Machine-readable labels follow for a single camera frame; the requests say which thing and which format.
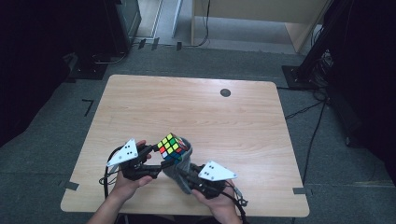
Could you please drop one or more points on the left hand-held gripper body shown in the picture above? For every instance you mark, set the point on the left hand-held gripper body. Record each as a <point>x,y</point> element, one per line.
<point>126,154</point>

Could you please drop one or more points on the black floor tape strip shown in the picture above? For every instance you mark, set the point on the black floor tape strip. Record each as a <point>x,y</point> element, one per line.
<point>155,44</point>
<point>142,43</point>
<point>179,46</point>

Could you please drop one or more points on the multicoloured puzzle cube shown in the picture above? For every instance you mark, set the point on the multicoloured puzzle cube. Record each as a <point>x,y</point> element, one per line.
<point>172,146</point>

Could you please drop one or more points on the black stand base plate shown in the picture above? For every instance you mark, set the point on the black stand base plate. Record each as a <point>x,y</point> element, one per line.
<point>88,71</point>

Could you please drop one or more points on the grey fluffy cloth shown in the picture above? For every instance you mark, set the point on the grey fluffy cloth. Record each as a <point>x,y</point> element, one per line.
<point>180,169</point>

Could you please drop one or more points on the dark round table grommet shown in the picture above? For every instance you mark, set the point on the dark round table grommet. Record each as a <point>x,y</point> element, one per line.
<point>225,92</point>

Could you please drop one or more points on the person's right hand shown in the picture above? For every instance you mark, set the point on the person's right hand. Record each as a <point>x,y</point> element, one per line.
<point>222,205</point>

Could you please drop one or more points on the person's dark clothing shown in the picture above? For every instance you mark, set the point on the person's dark clothing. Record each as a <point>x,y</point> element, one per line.
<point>171,221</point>

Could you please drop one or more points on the dark curtain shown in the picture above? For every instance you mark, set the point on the dark curtain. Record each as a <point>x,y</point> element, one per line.
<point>367,77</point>
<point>37,62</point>

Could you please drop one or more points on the black metal stand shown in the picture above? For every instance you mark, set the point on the black metal stand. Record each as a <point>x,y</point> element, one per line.
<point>314,49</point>

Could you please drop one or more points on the grey tape piece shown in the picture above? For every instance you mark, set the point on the grey tape piece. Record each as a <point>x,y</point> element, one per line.
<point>300,191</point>
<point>71,185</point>

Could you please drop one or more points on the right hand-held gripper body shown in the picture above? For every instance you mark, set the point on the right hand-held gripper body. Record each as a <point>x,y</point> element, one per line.
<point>216,172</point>

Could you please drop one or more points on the black cabinet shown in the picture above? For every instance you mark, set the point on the black cabinet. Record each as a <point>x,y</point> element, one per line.
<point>124,25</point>

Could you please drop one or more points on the person's left hand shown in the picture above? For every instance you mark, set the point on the person's left hand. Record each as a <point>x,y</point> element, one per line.
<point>129,188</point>

